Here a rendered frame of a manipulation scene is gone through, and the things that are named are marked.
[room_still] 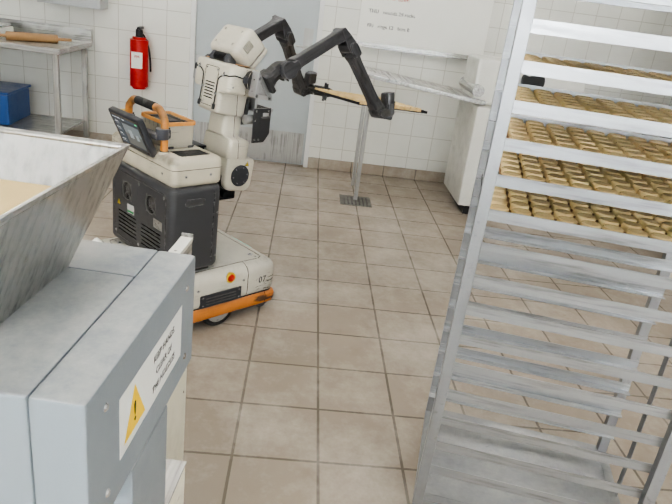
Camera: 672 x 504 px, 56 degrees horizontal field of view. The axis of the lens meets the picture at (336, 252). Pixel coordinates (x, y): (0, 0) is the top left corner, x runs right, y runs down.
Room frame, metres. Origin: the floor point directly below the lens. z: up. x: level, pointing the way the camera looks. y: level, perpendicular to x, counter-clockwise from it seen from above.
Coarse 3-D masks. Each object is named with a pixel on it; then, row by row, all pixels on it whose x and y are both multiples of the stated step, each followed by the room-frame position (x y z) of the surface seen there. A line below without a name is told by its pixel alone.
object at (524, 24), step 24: (528, 0) 1.49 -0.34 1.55; (528, 24) 1.49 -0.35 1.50; (504, 96) 1.49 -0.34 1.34; (504, 120) 1.49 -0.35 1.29; (504, 144) 1.49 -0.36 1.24; (480, 192) 1.50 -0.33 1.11; (480, 216) 1.49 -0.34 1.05; (480, 240) 1.49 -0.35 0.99; (456, 312) 1.49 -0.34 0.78; (456, 336) 1.49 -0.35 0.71; (432, 408) 1.52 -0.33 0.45; (432, 432) 1.49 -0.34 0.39; (432, 456) 1.49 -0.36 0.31
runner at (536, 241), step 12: (468, 228) 1.93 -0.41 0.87; (492, 228) 1.92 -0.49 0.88; (504, 240) 1.89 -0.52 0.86; (516, 240) 1.90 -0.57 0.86; (528, 240) 1.90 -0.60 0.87; (540, 240) 1.89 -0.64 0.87; (552, 240) 1.89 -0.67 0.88; (564, 252) 1.86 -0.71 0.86; (576, 252) 1.87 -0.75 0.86; (588, 252) 1.87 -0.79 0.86; (600, 252) 1.86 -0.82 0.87; (612, 252) 1.86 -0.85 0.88; (624, 252) 1.85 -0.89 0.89; (636, 264) 1.83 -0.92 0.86; (648, 264) 1.84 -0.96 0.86; (660, 264) 1.84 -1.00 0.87
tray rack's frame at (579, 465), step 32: (640, 352) 1.83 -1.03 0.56; (608, 416) 1.85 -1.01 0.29; (480, 448) 1.76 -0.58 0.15; (512, 448) 1.78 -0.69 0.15; (544, 448) 1.81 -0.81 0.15; (416, 480) 1.56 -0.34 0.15; (448, 480) 1.58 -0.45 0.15; (512, 480) 1.62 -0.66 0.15; (544, 480) 1.64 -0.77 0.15; (608, 480) 1.68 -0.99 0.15
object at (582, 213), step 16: (496, 192) 1.70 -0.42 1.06; (512, 192) 1.73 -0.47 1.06; (528, 192) 1.79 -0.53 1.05; (496, 208) 1.55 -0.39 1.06; (512, 208) 1.61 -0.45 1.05; (528, 208) 1.60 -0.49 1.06; (544, 208) 1.61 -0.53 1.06; (560, 208) 1.64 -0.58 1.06; (576, 208) 1.65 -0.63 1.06; (592, 208) 1.70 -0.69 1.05; (608, 208) 1.69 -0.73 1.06; (592, 224) 1.52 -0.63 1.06; (608, 224) 1.54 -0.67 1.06; (624, 224) 1.56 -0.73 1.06; (640, 224) 1.62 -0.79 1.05; (656, 224) 1.60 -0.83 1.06
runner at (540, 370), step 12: (444, 348) 1.93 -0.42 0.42; (468, 360) 1.89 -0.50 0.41; (480, 360) 1.90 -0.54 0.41; (492, 360) 1.90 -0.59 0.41; (504, 360) 1.90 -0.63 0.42; (516, 360) 1.89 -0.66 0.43; (528, 372) 1.86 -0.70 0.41; (540, 372) 1.87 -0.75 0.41; (552, 372) 1.87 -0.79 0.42; (564, 372) 1.86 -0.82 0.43; (576, 372) 1.86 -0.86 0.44; (588, 384) 1.84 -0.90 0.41; (600, 384) 1.84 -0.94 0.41; (612, 384) 1.84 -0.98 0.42; (624, 384) 1.83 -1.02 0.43
